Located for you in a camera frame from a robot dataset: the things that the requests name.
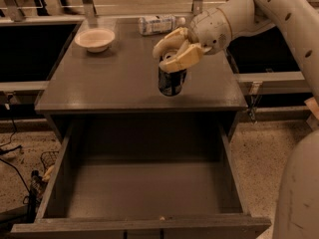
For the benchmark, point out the grey cabinet counter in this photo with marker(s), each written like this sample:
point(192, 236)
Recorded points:
point(125, 78)

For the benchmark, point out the black wire basket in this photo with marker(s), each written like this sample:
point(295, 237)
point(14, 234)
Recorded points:
point(48, 158)

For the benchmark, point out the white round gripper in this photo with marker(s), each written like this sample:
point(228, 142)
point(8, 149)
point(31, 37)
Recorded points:
point(209, 30)

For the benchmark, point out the metal railing post centre-left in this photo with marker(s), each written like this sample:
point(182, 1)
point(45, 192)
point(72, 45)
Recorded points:
point(89, 8)

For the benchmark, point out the clear plastic water bottle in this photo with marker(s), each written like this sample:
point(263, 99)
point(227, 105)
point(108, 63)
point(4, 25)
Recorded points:
point(151, 25)

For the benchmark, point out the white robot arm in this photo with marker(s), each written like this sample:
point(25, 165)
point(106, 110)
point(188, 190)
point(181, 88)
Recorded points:
point(297, 211)

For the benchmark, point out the grey open top drawer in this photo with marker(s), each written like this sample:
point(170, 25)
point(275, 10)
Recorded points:
point(110, 183)

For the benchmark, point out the metal railing post left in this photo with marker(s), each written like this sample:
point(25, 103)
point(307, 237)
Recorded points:
point(14, 12)

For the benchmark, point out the dark blue pepsi can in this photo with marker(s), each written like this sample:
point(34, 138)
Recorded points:
point(170, 84)

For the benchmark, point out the white ceramic bowl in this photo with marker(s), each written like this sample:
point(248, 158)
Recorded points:
point(95, 40)

